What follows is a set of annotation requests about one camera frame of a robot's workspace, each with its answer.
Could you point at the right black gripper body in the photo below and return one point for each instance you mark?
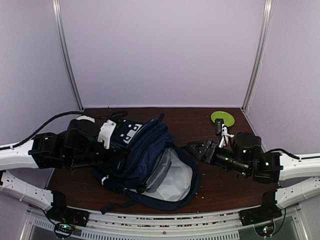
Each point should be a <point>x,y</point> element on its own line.
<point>211,146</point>

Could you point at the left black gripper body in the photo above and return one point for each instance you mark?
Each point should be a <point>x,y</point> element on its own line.
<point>108,162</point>

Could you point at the navy blue backpack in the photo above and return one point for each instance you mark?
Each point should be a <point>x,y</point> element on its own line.
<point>146,141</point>

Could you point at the grey zip pouch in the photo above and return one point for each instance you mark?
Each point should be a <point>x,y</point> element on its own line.
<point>158,173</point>

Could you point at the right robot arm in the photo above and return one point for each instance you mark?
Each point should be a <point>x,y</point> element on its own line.
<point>247,158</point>

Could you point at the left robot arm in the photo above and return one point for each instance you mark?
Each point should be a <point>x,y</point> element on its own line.
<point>83,144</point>

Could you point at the green plate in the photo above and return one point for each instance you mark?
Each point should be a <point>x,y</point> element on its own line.
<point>228,119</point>

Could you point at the white patterned bowl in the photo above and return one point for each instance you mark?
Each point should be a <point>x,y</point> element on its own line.
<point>87,118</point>

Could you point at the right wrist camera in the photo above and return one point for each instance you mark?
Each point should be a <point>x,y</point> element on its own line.
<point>221,130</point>

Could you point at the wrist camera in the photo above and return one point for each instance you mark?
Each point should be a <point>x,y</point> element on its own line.
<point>105,133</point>
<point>221,130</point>

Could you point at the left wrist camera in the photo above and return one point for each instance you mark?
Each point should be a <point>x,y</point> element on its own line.
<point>105,133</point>

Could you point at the front aluminium rail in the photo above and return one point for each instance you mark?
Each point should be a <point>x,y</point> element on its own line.
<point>219,225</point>

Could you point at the right aluminium frame post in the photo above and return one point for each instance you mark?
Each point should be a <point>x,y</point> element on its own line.
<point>261,48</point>

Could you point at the aluminium frame post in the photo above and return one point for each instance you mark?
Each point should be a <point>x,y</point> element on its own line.
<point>56,4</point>
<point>261,48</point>

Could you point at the left aluminium frame post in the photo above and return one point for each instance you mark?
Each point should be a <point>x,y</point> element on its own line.
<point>56,4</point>

